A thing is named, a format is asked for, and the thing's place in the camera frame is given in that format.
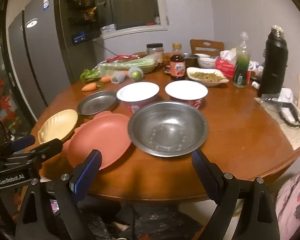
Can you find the yellow shell-shaped plate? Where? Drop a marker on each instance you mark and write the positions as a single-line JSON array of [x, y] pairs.
[[57, 125]]

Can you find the small jar on windowsill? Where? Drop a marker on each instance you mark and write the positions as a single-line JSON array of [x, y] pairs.
[[157, 20]]

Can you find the grey refrigerator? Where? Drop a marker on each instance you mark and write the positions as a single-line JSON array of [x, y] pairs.
[[40, 55]]

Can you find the blue box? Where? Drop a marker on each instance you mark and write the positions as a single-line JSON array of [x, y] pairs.
[[78, 37]]

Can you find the plastic bottle with green liquid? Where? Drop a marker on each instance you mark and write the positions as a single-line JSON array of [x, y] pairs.
[[241, 70]]

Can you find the green fruit in foam net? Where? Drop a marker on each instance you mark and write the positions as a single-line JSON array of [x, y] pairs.
[[117, 77], [135, 74]]

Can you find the clear plastic bag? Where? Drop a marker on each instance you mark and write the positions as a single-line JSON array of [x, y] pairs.
[[272, 98]]

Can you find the pink printed clothing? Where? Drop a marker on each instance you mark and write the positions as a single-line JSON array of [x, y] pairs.
[[290, 205]]

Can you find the small printed packets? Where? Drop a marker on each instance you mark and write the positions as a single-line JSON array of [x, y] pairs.
[[256, 68]]

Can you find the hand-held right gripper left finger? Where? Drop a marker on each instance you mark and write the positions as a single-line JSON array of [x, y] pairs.
[[88, 172]]

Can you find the steel plate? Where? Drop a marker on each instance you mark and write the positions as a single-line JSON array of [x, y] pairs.
[[97, 103]]

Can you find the black thermos flask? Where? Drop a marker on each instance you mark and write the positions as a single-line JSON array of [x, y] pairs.
[[272, 62]]

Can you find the white oval dish with food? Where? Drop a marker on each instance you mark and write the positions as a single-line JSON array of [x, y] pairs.
[[207, 77]]

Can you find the white ceramic bowl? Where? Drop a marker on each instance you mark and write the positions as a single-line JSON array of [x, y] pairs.
[[207, 62]]

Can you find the white box on windowsill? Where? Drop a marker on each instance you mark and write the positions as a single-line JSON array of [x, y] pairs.
[[108, 28]]

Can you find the black hanging rack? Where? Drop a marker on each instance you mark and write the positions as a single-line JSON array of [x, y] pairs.
[[90, 10]]

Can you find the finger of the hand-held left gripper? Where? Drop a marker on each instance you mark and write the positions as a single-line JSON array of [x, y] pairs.
[[50, 147], [23, 141]]

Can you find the red snack bag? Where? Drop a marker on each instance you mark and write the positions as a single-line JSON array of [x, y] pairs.
[[122, 58]]

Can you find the glass cabinet with red decals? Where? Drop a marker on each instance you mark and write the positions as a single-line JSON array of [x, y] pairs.
[[2, 92]]

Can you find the red tissue pack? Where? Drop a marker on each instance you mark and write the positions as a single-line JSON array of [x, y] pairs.
[[225, 67]]

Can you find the window with white frame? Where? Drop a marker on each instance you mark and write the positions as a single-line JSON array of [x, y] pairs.
[[135, 5]]

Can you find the large carrot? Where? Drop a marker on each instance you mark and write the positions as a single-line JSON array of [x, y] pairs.
[[88, 87]]

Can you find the round metal plate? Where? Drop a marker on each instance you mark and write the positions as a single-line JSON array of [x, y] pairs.
[[167, 130]]

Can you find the small steel cup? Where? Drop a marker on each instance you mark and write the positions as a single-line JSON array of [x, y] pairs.
[[190, 61]]

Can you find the sauce bottle with red label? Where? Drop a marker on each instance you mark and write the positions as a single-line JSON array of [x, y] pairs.
[[177, 67]]

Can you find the glass jar with black lid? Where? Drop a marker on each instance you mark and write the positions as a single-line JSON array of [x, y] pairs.
[[155, 51]]

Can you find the red paper bowl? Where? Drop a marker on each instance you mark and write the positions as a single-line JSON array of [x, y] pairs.
[[186, 90], [137, 91]]

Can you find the sheet of paper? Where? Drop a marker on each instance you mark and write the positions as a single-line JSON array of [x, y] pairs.
[[296, 136]]

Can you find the wooden chair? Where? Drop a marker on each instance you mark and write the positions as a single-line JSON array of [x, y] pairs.
[[206, 46]]

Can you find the celery bunch in plastic bag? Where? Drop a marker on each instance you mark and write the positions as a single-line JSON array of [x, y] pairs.
[[120, 66]]

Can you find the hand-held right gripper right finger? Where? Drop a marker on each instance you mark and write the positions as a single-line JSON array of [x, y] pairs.
[[207, 173]]

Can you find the chili sauce jar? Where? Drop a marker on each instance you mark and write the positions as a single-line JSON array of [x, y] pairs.
[[166, 66]]

